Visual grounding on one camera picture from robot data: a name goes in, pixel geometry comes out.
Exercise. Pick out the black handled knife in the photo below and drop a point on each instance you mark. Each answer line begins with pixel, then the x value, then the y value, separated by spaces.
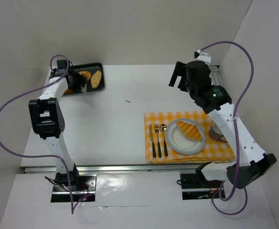
pixel 152 141

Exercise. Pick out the black baking tray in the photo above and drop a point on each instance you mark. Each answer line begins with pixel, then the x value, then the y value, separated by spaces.
pixel 92 68

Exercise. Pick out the aluminium rail front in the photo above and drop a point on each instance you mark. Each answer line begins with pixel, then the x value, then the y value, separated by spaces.
pixel 136 168

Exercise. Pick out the striped triangular bread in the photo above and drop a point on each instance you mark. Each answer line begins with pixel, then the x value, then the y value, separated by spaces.
pixel 190 131

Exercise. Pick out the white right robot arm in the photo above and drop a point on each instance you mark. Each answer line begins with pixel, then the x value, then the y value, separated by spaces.
pixel 251 160

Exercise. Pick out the gold black handled spoon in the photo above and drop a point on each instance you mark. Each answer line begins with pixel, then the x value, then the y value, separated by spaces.
pixel 163 129

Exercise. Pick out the black handled fork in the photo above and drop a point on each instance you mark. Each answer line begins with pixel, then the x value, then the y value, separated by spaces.
pixel 157 130

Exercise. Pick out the oval bread roll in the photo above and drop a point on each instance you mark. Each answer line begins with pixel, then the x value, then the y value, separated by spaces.
pixel 95 79

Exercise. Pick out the aluminium rail right side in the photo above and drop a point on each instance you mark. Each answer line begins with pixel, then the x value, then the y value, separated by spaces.
pixel 215 75

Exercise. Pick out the round fluted orange cake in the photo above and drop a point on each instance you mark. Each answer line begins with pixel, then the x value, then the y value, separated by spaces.
pixel 69 91

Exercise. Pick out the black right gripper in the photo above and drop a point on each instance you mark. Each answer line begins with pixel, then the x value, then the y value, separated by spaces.
pixel 180 74

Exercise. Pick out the yellow white checkered cloth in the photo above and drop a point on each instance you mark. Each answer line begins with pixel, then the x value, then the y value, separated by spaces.
pixel 214 151

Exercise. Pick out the white round plate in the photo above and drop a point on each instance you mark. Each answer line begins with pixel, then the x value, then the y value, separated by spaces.
pixel 181 144

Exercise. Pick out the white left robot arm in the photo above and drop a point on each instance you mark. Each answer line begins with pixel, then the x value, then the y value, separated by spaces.
pixel 48 120

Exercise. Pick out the ring donut bread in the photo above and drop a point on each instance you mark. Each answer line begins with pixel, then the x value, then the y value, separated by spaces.
pixel 86 74

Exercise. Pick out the aluminium rail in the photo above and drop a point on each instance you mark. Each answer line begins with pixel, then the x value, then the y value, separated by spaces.
pixel 136 168
pixel 215 75

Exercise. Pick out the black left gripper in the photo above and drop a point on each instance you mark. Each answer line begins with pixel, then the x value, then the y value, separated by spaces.
pixel 77 81

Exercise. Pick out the silver metal tongs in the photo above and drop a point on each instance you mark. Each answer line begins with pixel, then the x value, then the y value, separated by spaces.
pixel 84 85

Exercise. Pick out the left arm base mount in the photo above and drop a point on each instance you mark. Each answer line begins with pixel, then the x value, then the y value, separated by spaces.
pixel 85 191

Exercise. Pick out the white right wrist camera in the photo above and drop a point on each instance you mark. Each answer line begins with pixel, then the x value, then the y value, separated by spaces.
pixel 202 56

